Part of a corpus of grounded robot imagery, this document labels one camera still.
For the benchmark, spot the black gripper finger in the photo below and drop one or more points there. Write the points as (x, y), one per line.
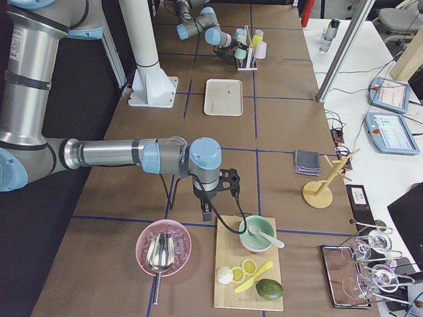
(207, 211)

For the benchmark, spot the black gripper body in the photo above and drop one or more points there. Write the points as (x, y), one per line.
(201, 196)
(233, 43)

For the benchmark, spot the green cup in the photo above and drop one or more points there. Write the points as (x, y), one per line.
(240, 54)

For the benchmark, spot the beige rabbit tray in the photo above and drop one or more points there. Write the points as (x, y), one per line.
(223, 97)

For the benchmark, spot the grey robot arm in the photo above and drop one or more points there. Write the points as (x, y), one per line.
(27, 156)
(194, 18)

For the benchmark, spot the yellow cup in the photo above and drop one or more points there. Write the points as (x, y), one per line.
(256, 40)

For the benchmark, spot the pink cup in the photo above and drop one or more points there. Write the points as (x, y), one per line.
(260, 50)

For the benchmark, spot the grey cup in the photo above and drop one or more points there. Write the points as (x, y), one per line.
(259, 32)

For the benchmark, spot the black framed tray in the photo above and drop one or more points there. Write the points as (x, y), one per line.
(341, 269)

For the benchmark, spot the pink bowl with ice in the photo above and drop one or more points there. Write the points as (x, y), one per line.
(182, 244)

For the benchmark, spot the white spoon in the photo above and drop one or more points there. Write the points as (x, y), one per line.
(256, 231)

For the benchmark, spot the green bowl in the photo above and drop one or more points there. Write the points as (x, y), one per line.
(255, 242)

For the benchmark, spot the metal ice scoop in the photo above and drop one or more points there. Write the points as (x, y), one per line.
(160, 257)

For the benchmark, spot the white garlic bulb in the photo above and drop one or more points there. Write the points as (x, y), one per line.
(224, 275)

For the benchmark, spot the wooden cutting board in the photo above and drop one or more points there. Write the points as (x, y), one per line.
(237, 259)

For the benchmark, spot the lemon slice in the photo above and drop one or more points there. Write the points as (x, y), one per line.
(238, 275)
(249, 266)

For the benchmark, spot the red cylinder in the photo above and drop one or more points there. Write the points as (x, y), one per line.
(306, 13)

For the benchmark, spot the yellow plastic knife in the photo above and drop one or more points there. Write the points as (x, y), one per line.
(250, 282)

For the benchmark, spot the clear water bottle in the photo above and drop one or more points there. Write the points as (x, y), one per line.
(328, 35)

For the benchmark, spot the white pillar with base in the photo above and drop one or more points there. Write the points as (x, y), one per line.
(151, 86)

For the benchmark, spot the green avocado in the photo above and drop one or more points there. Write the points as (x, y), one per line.
(269, 289)

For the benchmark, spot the grey folded cloth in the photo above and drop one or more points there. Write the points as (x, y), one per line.
(306, 163)

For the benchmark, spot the wooden mug tree stand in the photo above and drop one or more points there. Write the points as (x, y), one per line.
(317, 194)

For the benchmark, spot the black box with label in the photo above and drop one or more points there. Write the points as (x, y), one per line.
(359, 204)

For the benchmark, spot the office chair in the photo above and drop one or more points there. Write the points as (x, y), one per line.
(401, 23)

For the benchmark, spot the upper teach pendant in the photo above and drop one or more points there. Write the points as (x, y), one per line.
(389, 94)

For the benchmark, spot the teach pendant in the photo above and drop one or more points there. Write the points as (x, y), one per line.
(390, 134)
(389, 94)

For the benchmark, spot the lower teach pendant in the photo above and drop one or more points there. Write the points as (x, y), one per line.
(390, 134)

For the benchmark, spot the wine glass rack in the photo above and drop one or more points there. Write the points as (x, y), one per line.
(369, 248)

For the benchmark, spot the black monitor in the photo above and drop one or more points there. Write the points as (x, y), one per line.
(406, 213)

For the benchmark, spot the white wire cup rack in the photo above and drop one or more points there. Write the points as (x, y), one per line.
(249, 63)

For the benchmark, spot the aluminium frame post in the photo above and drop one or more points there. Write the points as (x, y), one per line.
(354, 27)

